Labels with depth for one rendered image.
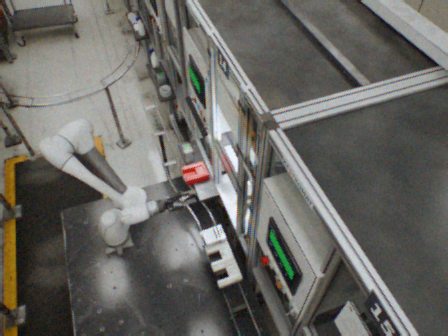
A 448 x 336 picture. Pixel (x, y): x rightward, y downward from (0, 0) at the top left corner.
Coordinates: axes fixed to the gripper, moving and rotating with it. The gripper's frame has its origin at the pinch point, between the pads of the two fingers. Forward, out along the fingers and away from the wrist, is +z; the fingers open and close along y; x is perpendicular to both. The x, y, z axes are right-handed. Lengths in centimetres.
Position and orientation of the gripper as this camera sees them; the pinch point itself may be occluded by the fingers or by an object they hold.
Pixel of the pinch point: (191, 197)
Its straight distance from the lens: 221.3
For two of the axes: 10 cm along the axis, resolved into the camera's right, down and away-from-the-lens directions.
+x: -3.5, -7.2, 6.0
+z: 9.4, -2.7, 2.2
